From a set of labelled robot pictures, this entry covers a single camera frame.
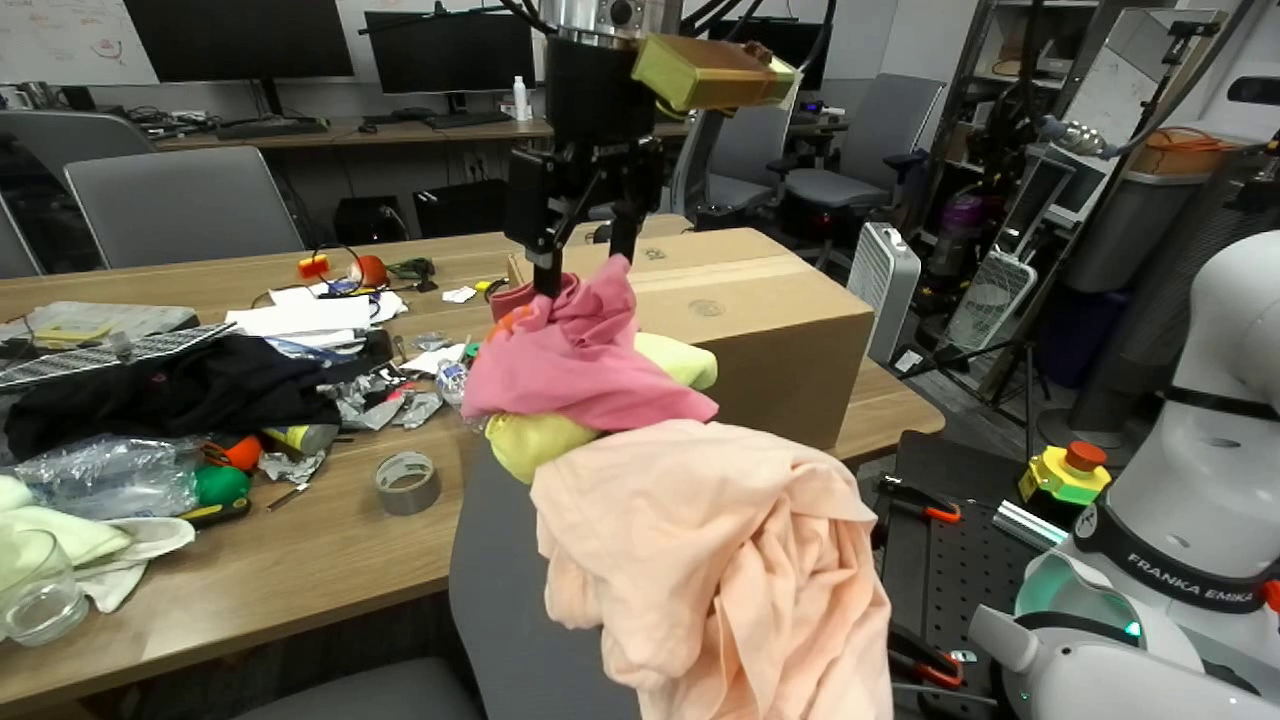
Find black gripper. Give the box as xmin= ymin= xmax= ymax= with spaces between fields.
xmin=504 ymin=30 xmax=672 ymax=298

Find pink t-shirt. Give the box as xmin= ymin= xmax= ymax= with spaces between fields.
xmin=458 ymin=250 xmax=724 ymax=440

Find yellow towel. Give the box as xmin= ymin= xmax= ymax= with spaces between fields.
xmin=479 ymin=327 xmax=724 ymax=485

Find peach t-shirt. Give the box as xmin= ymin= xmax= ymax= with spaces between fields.
xmin=528 ymin=417 xmax=902 ymax=720

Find large cardboard box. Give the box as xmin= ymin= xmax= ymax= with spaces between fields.
xmin=504 ymin=225 xmax=880 ymax=456

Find wooden desk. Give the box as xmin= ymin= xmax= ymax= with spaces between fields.
xmin=158 ymin=115 xmax=696 ymax=152

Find black computer monitor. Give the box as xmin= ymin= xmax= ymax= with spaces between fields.
xmin=764 ymin=11 xmax=840 ymax=92
xmin=362 ymin=7 xmax=535 ymax=115
xmin=121 ymin=0 xmax=357 ymax=89

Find white heater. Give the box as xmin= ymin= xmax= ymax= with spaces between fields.
xmin=846 ymin=215 xmax=924 ymax=369

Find white papers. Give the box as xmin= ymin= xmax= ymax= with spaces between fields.
xmin=222 ymin=278 xmax=412 ymax=341

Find black keyboard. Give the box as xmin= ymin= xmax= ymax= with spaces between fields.
xmin=212 ymin=110 xmax=331 ymax=144

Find grey tape roll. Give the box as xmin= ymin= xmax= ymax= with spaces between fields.
xmin=374 ymin=446 xmax=443 ymax=521

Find black cloth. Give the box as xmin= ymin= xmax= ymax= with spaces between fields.
xmin=0 ymin=332 xmax=393 ymax=463

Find green and orange toy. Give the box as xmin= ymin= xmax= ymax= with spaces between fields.
xmin=179 ymin=433 xmax=273 ymax=527

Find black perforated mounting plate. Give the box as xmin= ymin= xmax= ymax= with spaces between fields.
xmin=871 ymin=433 xmax=1071 ymax=694

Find whiteboard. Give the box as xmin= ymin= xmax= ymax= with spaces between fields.
xmin=0 ymin=0 xmax=159 ymax=89

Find emergency stop button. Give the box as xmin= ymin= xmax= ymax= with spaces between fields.
xmin=1017 ymin=436 xmax=1118 ymax=512

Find grey bin with orange lid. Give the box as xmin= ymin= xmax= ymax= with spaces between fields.
xmin=1060 ymin=124 xmax=1254 ymax=298

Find pale green cloth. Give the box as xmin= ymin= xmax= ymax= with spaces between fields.
xmin=0 ymin=472 xmax=202 ymax=617

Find clear glass jar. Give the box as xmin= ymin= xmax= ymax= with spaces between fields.
xmin=0 ymin=527 xmax=95 ymax=650

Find yellow wrist camera box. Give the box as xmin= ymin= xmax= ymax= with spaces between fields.
xmin=627 ymin=30 xmax=801 ymax=118

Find orange handled tool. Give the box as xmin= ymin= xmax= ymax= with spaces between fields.
xmin=877 ymin=472 xmax=965 ymax=527

